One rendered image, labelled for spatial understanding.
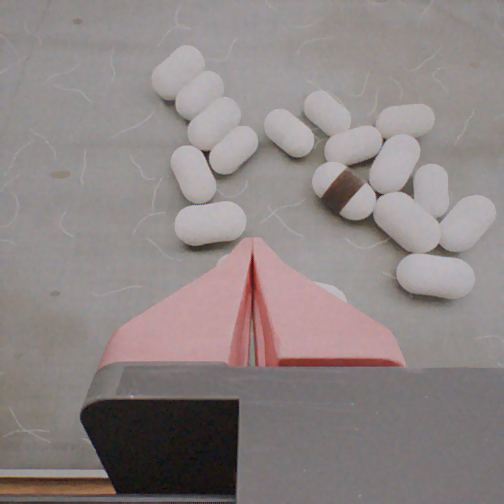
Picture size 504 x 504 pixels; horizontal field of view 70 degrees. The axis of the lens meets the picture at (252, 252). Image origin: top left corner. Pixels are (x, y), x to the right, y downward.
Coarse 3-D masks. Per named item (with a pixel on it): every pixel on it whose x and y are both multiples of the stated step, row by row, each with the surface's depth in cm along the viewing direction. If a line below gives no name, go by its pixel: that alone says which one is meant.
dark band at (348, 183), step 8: (344, 176) 19; (352, 176) 19; (336, 184) 19; (344, 184) 19; (352, 184) 19; (360, 184) 19; (328, 192) 19; (336, 192) 19; (344, 192) 19; (352, 192) 19; (328, 200) 20; (336, 200) 19; (344, 200) 19; (336, 208) 19
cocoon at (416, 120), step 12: (396, 108) 20; (408, 108) 20; (420, 108) 20; (384, 120) 20; (396, 120) 20; (408, 120) 20; (420, 120) 20; (432, 120) 20; (384, 132) 21; (396, 132) 20; (408, 132) 21; (420, 132) 21
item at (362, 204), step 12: (324, 168) 19; (336, 168) 19; (312, 180) 20; (324, 180) 19; (324, 192) 19; (360, 192) 19; (372, 192) 19; (348, 204) 19; (360, 204) 19; (372, 204) 19; (348, 216) 19; (360, 216) 19
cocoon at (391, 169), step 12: (384, 144) 20; (396, 144) 20; (408, 144) 19; (384, 156) 20; (396, 156) 19; (408, 156) 19; (372, 168) 20; (384, 168) 19; (396, 168) 19; (408, 168) 19; (372, 180) 20; (384, 180) 19; (396, 180) 19; (384, 192) 20
